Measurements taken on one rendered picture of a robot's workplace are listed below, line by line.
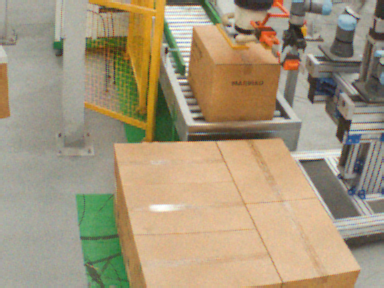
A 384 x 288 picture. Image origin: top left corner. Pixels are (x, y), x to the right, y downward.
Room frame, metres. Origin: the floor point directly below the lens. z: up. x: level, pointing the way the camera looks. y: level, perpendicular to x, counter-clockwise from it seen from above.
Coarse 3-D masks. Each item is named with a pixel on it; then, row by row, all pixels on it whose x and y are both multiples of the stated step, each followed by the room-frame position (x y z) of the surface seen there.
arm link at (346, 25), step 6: (342, 18) 3.37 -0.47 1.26; (348, 18) 3.38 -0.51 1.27; (354, 18) 3.40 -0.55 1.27; (342, 24) 3.33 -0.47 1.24; (348, 24) 3.33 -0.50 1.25; (354, 24) 3.34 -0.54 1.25; (336, 30) 3.37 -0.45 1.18; (342, 30) 3.33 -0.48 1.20; (348, 30) 3.32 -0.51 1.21; (354, 30) 3.35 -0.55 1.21; (336, 36) 3.36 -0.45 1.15; (342, 36) 3.33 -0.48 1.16; (348, 36) 3.33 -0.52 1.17
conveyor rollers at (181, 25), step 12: (168, 12) 4.99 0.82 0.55; (180, 12) 5.02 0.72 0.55; (192, 12) 5.07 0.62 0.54; (204, 12) 5.10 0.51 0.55; (168, 24) 4.71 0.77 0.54; (180, 24) 4.74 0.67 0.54; (192, 24) 4.78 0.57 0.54; (204, 24) 4.81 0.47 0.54; (180, 36) 4.47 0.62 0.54; (180, 48) 4.21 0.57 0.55; (180, 84) 3.65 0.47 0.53; (192, 96) 3.50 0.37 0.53; (192, 108) 3.32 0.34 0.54; (204, 120) 3.18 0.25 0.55
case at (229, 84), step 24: (192, 48) 3.63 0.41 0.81; (216, 48) 3.35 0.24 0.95; (192, 72) 3.57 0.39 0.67; (216, 72) 3.13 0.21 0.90; (240, 72) 3.18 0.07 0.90; (264, 72) 3.24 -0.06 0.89; (216, 96) 3.14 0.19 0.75; (240, 96) 3.19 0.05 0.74; (264, 96) 3.25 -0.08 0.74; (216, 120) 3.14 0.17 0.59; (240, 120) 3.20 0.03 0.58
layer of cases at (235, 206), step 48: (144, 144) 2.82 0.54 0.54; (192, 144) 2.91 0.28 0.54; (240, 144) 2.99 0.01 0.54; (144, 192) 2.38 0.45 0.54; (192, 192) 2.45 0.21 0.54; (240, 192) 2.52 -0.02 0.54; (288, 192) 2.58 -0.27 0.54; (144, 240) 2.01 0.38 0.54; (192, 240) 2.07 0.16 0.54; (240, 240) 2.13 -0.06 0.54; (288, 240) 2.18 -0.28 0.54; (336, 240) 2.21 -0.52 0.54
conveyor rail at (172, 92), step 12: (144, 24) 4.84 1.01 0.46; (168, 60) 3.87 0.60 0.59; (168, 72) 3.67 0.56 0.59; (168, 84) 3.61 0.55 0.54; (168, 96) 3.58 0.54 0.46; (180, 96) 3.36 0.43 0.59; (180, 108) 3.21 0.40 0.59; (180, 120) 3.20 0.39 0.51; (192, 120) 3.08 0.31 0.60; (180, 132) 3.18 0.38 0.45
